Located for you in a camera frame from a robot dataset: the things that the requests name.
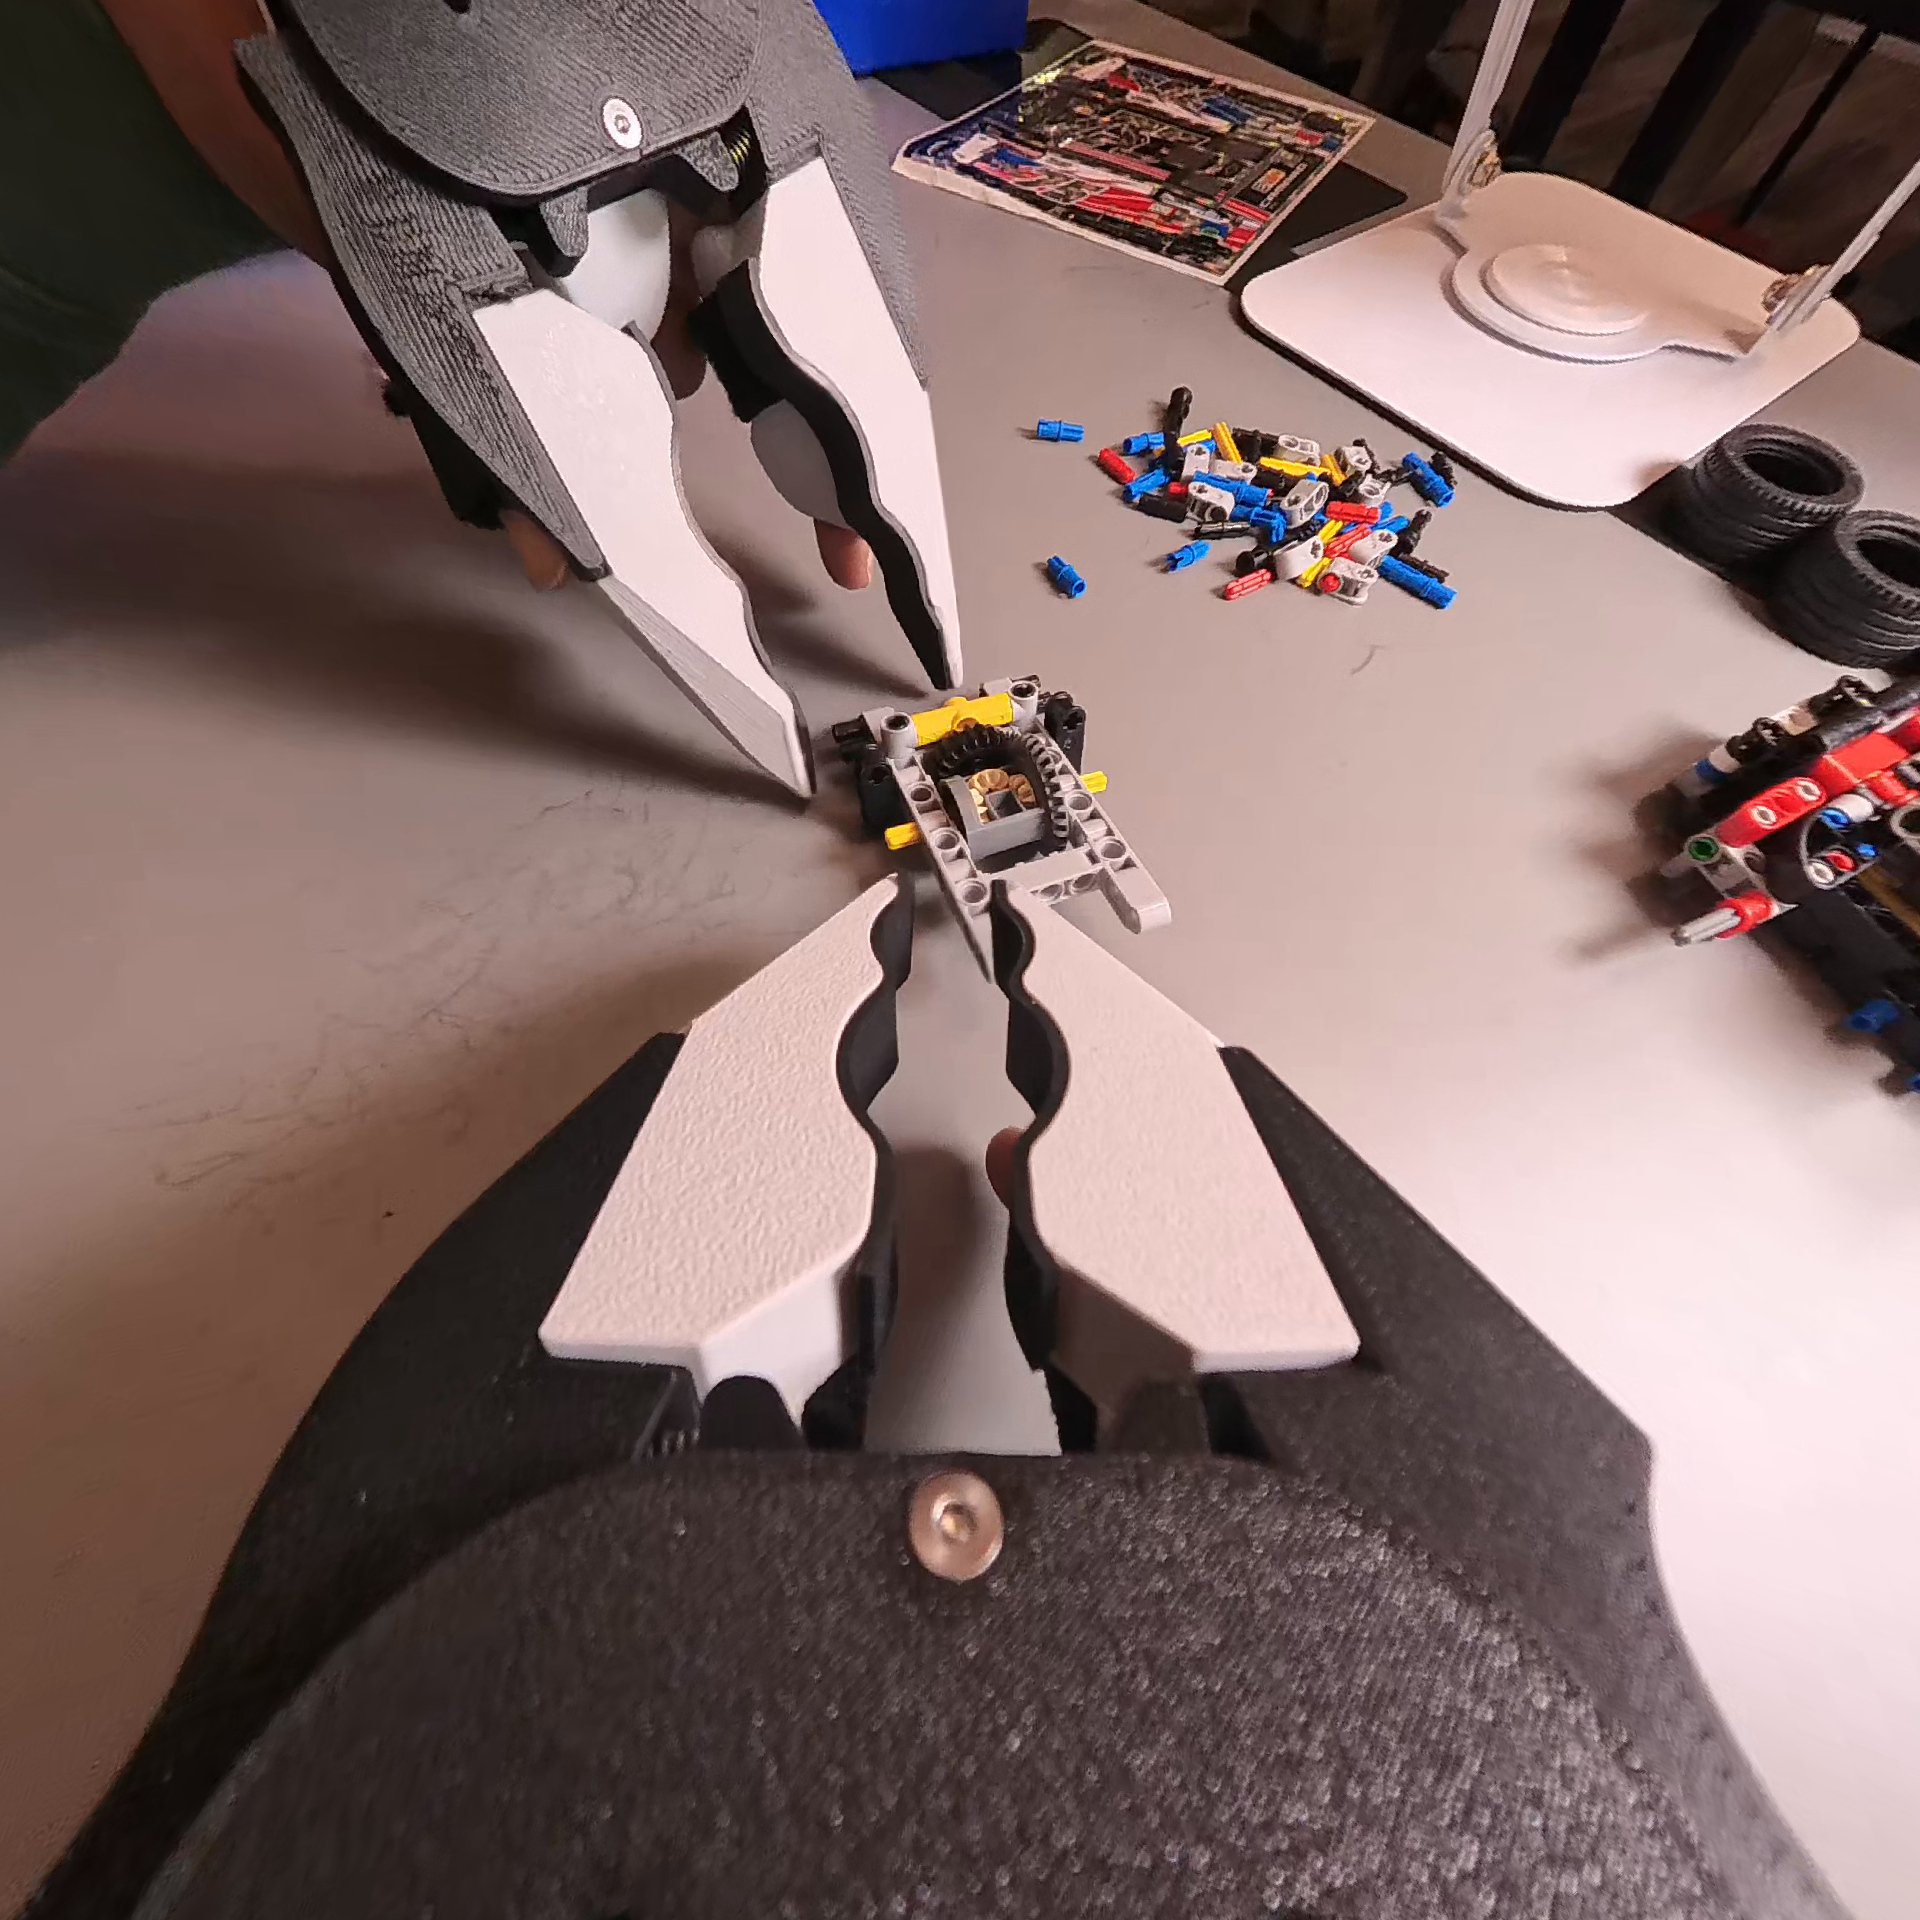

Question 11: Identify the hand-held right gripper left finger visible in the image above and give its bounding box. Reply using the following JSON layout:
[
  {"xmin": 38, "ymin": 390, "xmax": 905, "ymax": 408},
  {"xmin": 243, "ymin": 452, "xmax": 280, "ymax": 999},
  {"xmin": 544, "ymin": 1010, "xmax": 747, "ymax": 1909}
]
[{"xmin": 537, "ymin": 872, "xmax": 918, "ymax": 1448}]

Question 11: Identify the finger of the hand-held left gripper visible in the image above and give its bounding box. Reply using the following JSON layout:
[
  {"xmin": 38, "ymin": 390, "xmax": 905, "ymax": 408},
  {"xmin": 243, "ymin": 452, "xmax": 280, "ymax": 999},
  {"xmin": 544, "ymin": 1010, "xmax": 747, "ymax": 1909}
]
[
  {"xmin": 739, "ymin": 152, "xmax": 970, "ymax": 692},
  {"xmin": 468, "ymin": 287, "xmax": 818, "ymax": 798}
]

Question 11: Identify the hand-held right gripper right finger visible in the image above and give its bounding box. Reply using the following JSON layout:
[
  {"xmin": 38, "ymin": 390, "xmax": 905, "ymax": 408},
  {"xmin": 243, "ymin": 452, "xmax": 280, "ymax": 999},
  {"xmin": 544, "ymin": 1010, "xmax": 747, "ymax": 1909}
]
[{"xmin": 987, "ymin": 886, "xmax": 1364, "ymax": 1454}]

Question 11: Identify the small grey lego gear assembly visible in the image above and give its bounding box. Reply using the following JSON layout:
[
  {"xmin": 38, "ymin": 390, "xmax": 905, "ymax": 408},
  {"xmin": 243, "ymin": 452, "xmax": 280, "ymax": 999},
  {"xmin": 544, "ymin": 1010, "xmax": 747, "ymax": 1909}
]
[{"xmin": 833, "ymin": 679, "xmax": 1172, "ymax": 975}]

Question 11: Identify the lego sticker sheet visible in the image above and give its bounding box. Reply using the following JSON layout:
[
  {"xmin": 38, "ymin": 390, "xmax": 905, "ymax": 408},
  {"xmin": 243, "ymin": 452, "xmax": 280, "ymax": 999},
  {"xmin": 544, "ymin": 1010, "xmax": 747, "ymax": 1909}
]
[{"xmin": 891, "ymin": 38, "xmax": 1378, "ymax": 287}]

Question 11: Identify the pile of small lego pieces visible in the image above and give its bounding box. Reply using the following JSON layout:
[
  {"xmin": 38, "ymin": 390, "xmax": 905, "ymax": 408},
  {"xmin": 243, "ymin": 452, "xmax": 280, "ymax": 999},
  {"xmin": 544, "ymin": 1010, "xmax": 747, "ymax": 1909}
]
[{"xmin": 1099, "ymin": 387, "xmax": 1460, "ymax": 608}]

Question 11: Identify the partly built lego car chassis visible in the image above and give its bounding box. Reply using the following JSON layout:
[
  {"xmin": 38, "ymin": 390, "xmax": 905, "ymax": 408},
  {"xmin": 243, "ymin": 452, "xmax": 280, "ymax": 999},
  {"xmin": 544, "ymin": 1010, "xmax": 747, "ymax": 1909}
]
[{"xmin": 1663, "ymin": 675, "xmax": 1920, "ymax": 1098}]

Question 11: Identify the black rubber lego tire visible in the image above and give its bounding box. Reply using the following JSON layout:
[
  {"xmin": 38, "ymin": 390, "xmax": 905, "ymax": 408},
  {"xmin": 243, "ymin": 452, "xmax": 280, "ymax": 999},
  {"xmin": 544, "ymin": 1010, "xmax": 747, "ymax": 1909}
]
[
  {"xmin": 1668, "ymin": 422, "xmax": 1865, "ymax": 568},
  {"xmin": 1770, "ymin": 509, "xmax": 1920, "ymax": 672}
]

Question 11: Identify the person's left hand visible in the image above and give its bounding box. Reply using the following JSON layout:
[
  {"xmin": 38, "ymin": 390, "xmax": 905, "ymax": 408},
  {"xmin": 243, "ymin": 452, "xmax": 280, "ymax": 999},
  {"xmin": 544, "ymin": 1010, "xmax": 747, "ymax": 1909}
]
[{"xmin": 503, "ymin": 296, "xmax": 880, "ymax": 597}]

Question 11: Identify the white book stand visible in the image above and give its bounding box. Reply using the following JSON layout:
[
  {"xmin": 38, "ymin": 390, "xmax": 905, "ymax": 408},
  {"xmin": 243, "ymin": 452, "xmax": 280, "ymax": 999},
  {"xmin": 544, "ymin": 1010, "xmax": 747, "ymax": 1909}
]
[{"xmin": 1241, "ymin": 0, "xmax": 1920, "ymax": 511}]

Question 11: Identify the black mat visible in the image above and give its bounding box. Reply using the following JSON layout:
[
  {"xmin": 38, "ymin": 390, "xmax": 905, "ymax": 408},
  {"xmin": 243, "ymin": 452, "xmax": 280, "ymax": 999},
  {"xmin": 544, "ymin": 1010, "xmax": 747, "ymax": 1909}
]
[{"xmin": 1283, "ymin": 150, "xmax": 1408, "ymax": 255}]

